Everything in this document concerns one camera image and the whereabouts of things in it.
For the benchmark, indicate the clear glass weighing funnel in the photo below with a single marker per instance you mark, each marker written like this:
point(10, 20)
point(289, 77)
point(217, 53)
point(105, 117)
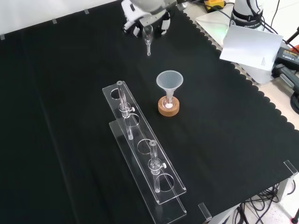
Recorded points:
point(148, 37)

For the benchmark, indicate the small round-bottom glass flask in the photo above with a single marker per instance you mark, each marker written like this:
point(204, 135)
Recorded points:
point(168, 103)

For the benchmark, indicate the translucent plastic funnel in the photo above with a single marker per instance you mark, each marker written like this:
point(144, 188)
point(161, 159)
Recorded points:
point(169, 80)

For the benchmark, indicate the clear acrylic funnel stand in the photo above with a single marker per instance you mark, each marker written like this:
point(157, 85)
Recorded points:
point(144, 158)

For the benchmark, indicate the black bench cloth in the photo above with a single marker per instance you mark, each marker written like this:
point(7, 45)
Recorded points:
point(70, 116)

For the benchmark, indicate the clear acrylic bench clip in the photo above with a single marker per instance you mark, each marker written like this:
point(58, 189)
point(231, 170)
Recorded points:
point(204, 212)
point(290, 168)

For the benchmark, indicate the grey bench clip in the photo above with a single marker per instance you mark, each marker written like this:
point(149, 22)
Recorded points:
point(86, 11)
point(2, 37)
point(54, 21)

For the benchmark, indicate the pale board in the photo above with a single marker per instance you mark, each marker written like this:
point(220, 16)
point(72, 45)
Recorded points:
point(252, 46)

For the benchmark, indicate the yellow stop button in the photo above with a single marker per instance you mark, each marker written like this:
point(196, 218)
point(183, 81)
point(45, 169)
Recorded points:
point(213, 4)

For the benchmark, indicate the black device with yellow label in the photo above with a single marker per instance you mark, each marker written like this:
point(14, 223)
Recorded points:
point(288, 60)

